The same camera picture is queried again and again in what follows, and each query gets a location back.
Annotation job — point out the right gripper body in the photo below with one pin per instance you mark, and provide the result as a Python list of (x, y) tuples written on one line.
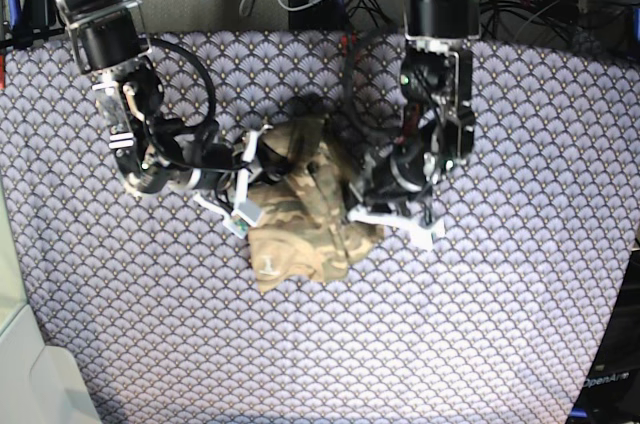
[(275, 158)]

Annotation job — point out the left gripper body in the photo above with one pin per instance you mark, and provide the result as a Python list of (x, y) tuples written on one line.
[(387, 187)]

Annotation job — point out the camouflage T-shirt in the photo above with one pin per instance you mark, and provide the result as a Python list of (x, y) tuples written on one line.
[(304, 231)]

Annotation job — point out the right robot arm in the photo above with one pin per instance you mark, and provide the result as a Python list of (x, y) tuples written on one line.
[(151, 151)]

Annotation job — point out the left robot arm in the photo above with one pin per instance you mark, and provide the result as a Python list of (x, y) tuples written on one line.
[(437, 130)]

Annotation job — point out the red black clamp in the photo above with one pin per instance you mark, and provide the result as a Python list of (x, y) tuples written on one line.
[(348, 42)]

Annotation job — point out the black box under table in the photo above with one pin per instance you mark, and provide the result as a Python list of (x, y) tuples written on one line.
[(327, 15)]

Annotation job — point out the fan pattern tablecloth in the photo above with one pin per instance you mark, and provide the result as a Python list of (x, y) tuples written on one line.
[(499, 323)]

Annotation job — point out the black OpenArm case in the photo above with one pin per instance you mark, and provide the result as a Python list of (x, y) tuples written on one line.
[(610, 393)]

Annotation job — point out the white plastic bin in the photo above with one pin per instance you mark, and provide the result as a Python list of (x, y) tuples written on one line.
[(40, 383)]

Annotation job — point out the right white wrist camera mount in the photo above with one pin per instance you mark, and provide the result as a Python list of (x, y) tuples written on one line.
[(244, 214)]

